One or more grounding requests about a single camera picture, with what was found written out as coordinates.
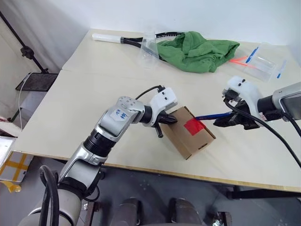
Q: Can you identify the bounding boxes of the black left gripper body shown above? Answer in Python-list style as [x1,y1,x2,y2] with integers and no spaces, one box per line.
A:
[156,112,169,125]

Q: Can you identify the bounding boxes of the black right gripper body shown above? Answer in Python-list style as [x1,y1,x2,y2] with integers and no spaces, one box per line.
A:
[231,101,261,131]

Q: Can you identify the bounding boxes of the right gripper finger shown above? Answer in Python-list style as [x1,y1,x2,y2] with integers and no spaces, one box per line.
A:
[213,116,236,128]

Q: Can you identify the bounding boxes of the blue handled tool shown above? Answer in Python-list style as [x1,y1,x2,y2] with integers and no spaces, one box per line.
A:
[194,112,235,121]

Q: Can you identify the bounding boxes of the brown cardboard box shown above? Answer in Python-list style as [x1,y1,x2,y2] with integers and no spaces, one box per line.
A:
[160,105,216,161]

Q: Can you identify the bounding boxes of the clear storage box blue latches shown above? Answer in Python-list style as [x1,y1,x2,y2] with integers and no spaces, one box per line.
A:
[242,42,289,83]

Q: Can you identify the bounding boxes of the white box with yellow tape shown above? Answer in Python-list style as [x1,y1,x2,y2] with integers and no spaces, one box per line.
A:
[0,152,33,183]

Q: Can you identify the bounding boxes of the red tape seal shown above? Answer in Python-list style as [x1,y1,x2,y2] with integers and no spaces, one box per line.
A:
[183,118,205,137]

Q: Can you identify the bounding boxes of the tall clear plastic cup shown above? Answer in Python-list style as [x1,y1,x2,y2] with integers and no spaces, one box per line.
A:
[140,24,158,69]

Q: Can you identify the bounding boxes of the green cloth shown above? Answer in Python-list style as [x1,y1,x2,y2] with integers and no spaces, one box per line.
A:
[156,31,240,74]

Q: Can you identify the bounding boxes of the black table foot bar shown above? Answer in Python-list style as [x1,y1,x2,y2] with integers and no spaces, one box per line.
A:
[227,185,301,201]

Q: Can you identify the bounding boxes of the dark rounded shape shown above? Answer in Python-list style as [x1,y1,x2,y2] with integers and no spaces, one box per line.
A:
[117,197,142,226]
[168,197,196,226]

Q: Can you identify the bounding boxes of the metal table caster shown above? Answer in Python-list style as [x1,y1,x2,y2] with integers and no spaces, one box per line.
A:
[213,211,232,226]

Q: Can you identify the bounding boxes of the black tripod stand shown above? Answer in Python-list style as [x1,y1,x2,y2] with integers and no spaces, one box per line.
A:
[0,10,49,73]

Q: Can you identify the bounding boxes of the yellow tape scrap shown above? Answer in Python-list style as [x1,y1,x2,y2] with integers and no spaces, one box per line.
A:
[0,180,22,194]

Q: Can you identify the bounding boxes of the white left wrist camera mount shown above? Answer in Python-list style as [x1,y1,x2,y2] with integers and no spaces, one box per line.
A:
[142,87,178,128]

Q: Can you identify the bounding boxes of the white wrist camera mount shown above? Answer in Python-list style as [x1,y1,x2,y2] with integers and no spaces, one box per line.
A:
[227,75,263,116]
[142,87,178,128]

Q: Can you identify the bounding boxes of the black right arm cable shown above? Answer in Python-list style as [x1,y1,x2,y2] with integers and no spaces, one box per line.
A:
[221,90,301,165]

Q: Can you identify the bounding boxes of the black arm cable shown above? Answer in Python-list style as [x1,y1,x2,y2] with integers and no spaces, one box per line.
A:
[135,85,165,99]
[221,90,301,165]

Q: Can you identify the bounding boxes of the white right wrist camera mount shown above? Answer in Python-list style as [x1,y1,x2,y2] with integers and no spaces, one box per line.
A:
[227,75,263,116]

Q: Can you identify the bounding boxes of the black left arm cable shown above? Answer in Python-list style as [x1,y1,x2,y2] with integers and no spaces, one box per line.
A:
[135,85,165,99]

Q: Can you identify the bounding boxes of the black racket with white handle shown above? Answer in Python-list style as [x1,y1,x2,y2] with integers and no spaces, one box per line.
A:
[92,32,186,63]

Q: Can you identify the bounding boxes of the thick black body cable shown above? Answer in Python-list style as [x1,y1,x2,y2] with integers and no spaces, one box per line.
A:
[39,164,62,226]

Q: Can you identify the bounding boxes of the thin white cable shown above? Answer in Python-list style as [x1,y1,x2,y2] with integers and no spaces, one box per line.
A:
[18,72,31,131]

